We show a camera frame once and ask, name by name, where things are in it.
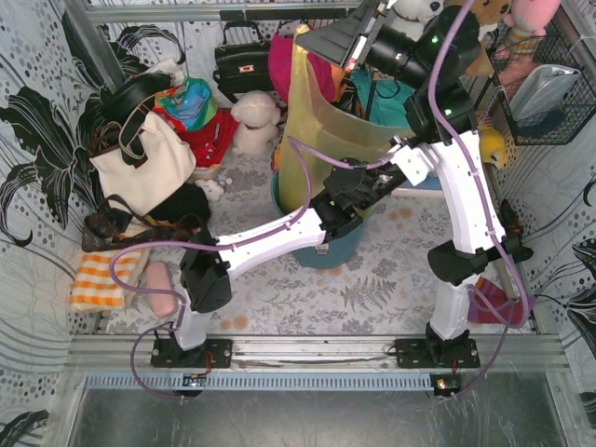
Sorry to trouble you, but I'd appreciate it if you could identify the silver pouch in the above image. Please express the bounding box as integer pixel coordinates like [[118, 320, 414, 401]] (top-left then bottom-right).
[[509, 64, 581, 121]]

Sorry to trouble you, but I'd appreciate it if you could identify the black wire basket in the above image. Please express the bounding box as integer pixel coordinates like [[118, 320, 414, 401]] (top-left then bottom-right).
[[487, 20, 595, 146]]

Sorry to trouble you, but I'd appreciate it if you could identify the yellow duck plush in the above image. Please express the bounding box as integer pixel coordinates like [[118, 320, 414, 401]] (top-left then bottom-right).
[[478, 115, 507, 169]]

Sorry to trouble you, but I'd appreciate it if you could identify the red cloth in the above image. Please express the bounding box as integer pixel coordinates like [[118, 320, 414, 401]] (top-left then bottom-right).
[[166, 109, 238, 169]]

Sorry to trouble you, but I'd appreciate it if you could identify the cream canvas tote bag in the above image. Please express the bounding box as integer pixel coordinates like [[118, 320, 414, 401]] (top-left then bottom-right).
[[90, 112, 196, 215]]

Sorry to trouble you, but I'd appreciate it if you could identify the brown patterned bag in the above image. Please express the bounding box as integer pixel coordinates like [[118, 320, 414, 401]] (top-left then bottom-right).
[[81, 195, 208, 252]]

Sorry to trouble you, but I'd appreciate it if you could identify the orange checkered towel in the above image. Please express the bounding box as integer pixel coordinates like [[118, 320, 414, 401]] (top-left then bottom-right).
[[69, 250, 149, 312]]

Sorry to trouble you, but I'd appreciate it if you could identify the magenta fuzzy bag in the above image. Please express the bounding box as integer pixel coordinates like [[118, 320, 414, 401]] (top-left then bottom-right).
[[267, 34, 344, 103]]

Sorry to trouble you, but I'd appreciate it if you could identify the yellow trash bag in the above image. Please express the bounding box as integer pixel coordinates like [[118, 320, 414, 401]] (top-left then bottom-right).
[[278, 23, 415, 224]]

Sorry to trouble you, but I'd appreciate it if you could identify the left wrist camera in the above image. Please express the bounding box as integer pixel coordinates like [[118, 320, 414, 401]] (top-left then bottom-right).
[[389, 137, 439, 185]]

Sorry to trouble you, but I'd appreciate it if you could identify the brown dog plush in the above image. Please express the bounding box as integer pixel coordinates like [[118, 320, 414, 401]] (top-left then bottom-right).
[[466, 0, 511, 76]]

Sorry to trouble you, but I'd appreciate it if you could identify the colorful patterned bag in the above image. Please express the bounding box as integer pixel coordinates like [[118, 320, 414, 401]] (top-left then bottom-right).
[[153, 77, 218, 132]]

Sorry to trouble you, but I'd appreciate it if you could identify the teal folded cloth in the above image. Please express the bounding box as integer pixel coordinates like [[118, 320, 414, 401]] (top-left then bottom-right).
[[350, 70, 413, 128]]

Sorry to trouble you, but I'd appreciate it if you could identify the pink cylinder toy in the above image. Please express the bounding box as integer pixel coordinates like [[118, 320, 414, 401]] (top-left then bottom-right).
[[145, 262, 179, 318]]

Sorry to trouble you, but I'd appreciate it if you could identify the teal trash bin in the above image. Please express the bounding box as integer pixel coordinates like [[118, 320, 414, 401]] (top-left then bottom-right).
[[271, 171, 369, 270]]

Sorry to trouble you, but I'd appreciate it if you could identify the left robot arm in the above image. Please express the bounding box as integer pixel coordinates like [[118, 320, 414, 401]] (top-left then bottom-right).
[[174, 158, 406, 351]]

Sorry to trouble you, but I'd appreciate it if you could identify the purple orange toy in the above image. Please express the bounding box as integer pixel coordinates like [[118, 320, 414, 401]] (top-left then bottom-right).
[[466, 277, 535, 329]]

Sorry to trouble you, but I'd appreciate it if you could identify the white husky plush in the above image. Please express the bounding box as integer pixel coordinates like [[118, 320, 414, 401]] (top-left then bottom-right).
[[392, 0, 443, 24]]

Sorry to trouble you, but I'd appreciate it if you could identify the white lamb plush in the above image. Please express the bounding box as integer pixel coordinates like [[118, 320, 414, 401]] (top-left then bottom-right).
[[231, 90, 281, 156]]

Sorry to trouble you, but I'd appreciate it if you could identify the pink plush toy top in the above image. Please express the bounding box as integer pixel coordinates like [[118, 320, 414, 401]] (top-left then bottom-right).
[[504, 0, 561, 54]]

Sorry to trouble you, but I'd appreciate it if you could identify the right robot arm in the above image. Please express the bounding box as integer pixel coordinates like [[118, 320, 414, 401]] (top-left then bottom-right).
[[296, 1, 521, 369]]

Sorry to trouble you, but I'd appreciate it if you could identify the black leather handbag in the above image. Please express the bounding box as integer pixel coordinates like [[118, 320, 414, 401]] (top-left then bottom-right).
[[212, 20, 275, 103]]

